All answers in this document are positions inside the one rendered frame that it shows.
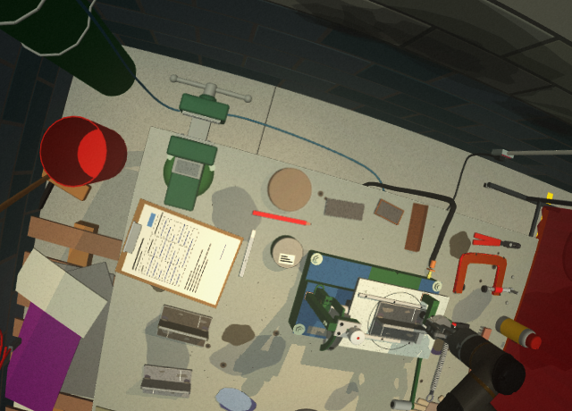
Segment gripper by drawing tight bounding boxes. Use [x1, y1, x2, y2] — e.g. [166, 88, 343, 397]
[421, 314, 466, 346]

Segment grey steel T coupon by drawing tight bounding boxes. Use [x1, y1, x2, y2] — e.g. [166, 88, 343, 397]
[367, 300, 426, 343]
[139, 363, 194, 398]
[156, 304, 213, 348]

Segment green end block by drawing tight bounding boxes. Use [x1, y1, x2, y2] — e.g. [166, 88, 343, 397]
[419, 293, 442, 319]

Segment white positioner table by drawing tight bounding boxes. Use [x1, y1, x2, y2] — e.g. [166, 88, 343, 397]
[342, 278, 450, 357]

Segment red C clamp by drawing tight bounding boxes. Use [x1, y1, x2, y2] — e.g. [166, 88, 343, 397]
[452, 251, 520, 297]

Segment brown wooden block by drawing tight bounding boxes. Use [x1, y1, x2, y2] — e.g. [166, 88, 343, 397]
[404, 202, 430, 253]

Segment green toggle clamp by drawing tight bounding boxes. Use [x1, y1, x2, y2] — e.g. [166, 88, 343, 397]
[305, 284, 355, 337]

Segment blue green positioner base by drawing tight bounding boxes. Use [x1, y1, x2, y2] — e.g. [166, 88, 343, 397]
[289, 249, 444, 341]

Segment brown framed grey block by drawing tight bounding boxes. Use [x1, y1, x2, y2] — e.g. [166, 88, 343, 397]
[374, 198, 406, 226]

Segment grey coil spring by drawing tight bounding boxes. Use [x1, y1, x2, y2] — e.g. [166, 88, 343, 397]
[426, 339, 450, 404]

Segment green rod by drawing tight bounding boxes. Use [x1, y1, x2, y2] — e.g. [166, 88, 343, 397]
[411, 356, 425, 411]

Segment yellow spray can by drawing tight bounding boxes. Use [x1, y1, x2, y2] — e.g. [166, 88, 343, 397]
[495, 315, 543, 350]

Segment red pliers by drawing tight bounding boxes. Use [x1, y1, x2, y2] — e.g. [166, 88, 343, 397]
[472, 232, 522, 251]

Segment grey tin with label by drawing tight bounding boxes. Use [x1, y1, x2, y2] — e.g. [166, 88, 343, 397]
[270, 234, 306, 272]

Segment red pencil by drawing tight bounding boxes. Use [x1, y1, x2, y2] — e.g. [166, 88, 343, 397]
[251, 209, 313, 227]

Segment tan round disc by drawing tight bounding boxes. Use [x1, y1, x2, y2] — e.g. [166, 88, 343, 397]
[267, 167, 313, 212]

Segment white ruler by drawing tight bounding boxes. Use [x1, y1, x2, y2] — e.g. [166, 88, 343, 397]
[238, 229, 257, 279]

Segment grey bar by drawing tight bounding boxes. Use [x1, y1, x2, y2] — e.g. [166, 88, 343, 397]
[491, 147, 572, 161]

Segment blue grey disc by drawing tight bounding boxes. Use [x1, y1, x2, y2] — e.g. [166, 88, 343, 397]
[214, 386, 257, 411]

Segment brown clipboard with paper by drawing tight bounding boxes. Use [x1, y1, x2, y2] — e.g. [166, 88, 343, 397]
[115, 198, 245, 309]

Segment green bench vise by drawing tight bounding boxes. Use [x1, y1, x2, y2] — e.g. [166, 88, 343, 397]
[162, 93, 231, 212]

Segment grey cardboard box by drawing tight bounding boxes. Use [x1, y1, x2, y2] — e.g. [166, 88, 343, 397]
[14, 248, 116, 340]

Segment brown wooden plank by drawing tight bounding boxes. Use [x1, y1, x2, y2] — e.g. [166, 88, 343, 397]
[27, 215, 124, 263]

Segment red bucket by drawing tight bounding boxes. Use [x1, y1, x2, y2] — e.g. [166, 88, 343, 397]
[39, 115, 129, 189]

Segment purple box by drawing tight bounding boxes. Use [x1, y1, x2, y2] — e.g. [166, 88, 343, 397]
[4, 303, 84, 408]

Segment green gas cylinder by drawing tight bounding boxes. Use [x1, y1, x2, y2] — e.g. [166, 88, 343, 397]
[0, 0, 137, 97]

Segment grey plunger bracket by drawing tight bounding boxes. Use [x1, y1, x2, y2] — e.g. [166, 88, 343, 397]
[319, 319, 364, 353]

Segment black cable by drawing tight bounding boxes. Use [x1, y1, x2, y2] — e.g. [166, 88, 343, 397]
[362, 153, 495, 278]

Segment grey wire brush block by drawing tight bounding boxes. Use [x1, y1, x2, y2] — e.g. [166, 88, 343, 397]
[323, 197, 365, 221]

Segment black metal frame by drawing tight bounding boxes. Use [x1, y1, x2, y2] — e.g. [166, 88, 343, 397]
[483, 181, 572, 239]

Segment blue cable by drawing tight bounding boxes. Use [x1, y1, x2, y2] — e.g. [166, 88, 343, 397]
[57, 0, 388, 193]

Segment grey vise handle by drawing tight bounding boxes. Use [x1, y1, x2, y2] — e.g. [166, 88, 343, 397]
[169, 73, 253, 105]

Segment brown broom handle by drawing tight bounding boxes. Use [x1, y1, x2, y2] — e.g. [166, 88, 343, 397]
[0, 172, 51, 214]

